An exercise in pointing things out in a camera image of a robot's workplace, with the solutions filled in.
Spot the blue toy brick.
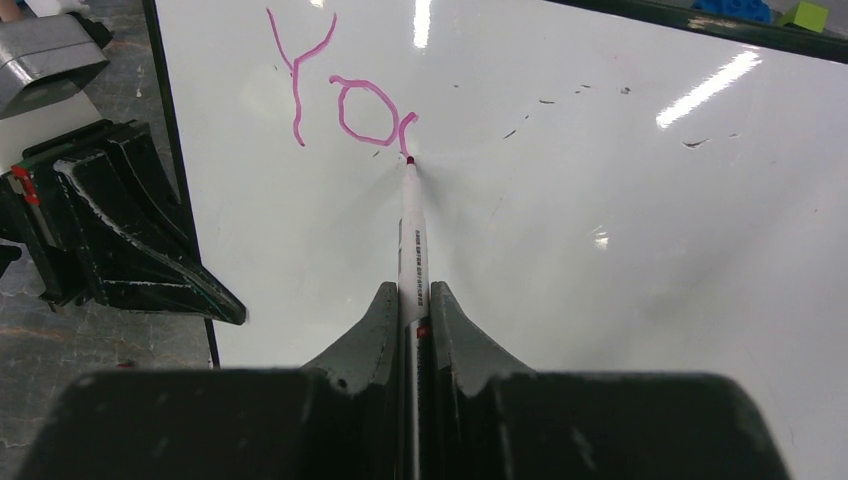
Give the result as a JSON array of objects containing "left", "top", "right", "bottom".
[{"left": 691, "top": 0, "right": 772, "bottom": 24}]

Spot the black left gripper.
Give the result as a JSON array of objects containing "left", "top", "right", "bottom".
[{"left": 1, "top": 120, "right": 247, "bottom": 325}]

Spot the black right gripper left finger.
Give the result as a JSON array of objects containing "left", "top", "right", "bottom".
[{"left": 18, "top": 282, "right": 399, "bottom": 479}]

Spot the white whiteboard black frame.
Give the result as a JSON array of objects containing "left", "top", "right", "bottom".
[{"left": 147, "top": 1, "right": 847, "bottom": 479}]

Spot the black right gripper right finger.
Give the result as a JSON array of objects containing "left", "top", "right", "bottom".
[{"left": 431, "top": 281, "right": 789, "bottom": 479}]

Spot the small lime green block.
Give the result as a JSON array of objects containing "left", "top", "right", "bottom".
[{"left": 776, "top": 1, "right": 829, "bottom": 33}]

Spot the pink whiteboard marker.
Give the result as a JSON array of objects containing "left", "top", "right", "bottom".
[{"left": 398, "top": 156, "right": 430, "bottom": 479}]

